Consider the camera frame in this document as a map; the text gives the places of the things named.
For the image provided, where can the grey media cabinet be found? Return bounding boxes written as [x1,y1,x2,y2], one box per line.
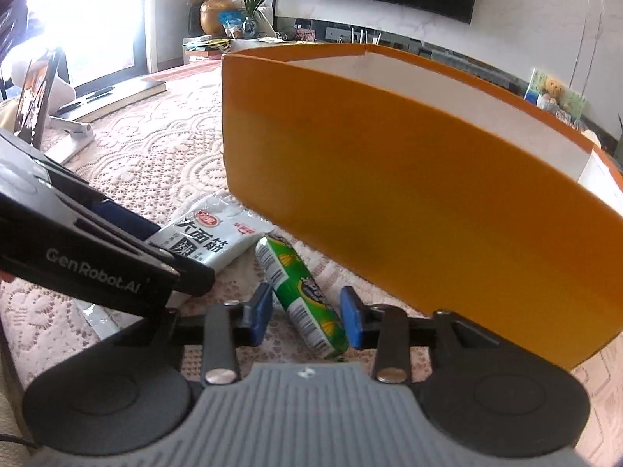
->
[182,17,536,103]

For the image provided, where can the blue snack bag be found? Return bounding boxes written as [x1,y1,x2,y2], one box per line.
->
[219,11,244,40]

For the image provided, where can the green snack packet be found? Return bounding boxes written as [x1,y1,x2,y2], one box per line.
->
[254,234,350,362]

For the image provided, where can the black cable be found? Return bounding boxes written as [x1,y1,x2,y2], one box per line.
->
[0,434,44,449]

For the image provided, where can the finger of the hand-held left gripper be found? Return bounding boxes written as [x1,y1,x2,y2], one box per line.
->
[44,154,162,242]
[63,203,216,298]

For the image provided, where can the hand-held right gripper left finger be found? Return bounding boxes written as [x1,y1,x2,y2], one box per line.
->
[104,282,274,385]

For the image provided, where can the yellow papers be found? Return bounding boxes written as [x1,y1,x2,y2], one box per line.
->
[187,36,232,52]

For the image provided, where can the teddy bear picture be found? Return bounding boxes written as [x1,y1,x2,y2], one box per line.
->
[526,69,587,118]

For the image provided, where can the orange cardboard box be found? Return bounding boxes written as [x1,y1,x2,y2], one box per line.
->
[221,43,623,370]

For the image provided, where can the black tablet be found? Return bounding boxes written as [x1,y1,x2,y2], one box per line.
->
[14,49,62,149]

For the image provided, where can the dark notebook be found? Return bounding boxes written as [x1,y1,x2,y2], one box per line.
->
[51,79,166,122]

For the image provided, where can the green potted plant in vase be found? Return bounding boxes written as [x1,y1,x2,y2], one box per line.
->
[229,0,278,39]

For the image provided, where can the white snack packet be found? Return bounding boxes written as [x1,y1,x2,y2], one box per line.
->
[73,195,276,339]

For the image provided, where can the pink boxes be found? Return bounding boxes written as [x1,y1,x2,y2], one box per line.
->
[184,49,225,65]

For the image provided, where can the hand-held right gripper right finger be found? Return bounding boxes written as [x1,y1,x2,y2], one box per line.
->
[340,286,504,384]

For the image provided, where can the white router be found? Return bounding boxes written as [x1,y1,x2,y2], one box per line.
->
[348,29,383,48]

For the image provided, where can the orange ceramic vase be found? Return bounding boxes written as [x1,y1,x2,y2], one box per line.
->
[201,0,239,37]

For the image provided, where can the grey tablet stand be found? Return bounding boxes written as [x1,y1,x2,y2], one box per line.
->
[49,116,95,161]

